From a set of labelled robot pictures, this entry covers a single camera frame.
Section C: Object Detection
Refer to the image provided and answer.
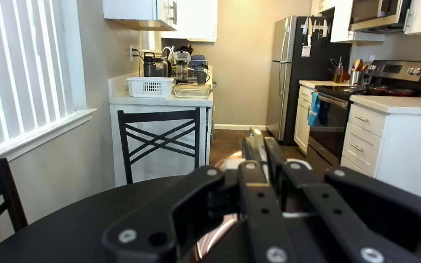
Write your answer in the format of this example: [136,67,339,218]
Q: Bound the white lower cabinet with drawers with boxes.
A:
[340,94,421,206]

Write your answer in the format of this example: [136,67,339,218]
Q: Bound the white plastic basket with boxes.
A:
[125,76,175,99]

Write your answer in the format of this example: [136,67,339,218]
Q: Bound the white counter island cabinet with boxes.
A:
[106,72,215,187]

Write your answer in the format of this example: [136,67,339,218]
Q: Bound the round black table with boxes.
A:
[0,174,241,263]

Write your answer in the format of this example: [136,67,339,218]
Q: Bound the white vertical window blinds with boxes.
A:
[0,0,89,158]

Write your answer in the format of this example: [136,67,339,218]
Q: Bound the black coffee maker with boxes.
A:
[142,50,171,79]

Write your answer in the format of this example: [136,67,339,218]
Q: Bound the stainless black oven range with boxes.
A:
[307,59,421,170]

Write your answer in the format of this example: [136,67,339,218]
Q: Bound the dark mug on counter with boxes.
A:
[194,67,210,86]

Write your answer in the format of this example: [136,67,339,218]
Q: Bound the narrow white lower cabinet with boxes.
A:
[292,79,320,155]

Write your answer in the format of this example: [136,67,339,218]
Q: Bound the white upper cabinets above island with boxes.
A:
[101,0,219,44]

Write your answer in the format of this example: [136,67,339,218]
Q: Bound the blue dish towel on oven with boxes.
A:
[307,92,321,129]

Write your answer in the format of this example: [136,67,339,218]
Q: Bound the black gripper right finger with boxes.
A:
[263,136,421,263]

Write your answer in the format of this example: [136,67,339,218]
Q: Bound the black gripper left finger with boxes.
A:
[101,127,295,263]

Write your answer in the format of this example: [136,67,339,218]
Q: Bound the stainless over-range microwave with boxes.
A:
[348,0,412,34]

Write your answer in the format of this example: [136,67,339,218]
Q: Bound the copper mug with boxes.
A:
[190,151,314,263]

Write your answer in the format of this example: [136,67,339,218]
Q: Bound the stainless black refrigerator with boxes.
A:
[266,13,353,146]

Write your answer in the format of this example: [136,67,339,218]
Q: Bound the kitchen utensil crock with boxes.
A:
[348,57,368,88]

